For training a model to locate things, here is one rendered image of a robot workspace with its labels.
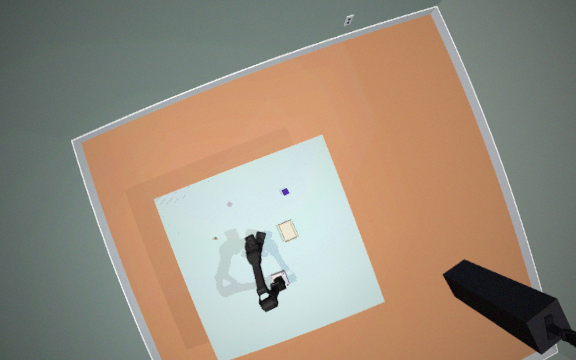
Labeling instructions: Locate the beige shallow tray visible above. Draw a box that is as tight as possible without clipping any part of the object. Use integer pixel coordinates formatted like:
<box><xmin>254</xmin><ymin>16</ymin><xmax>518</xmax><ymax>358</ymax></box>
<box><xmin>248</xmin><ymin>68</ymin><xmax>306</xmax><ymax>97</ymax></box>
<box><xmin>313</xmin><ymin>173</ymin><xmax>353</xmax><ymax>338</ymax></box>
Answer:
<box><xmin>278</xmin><ymin>220</ymin><xmax>299</xmax><ymax>244</ymax></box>

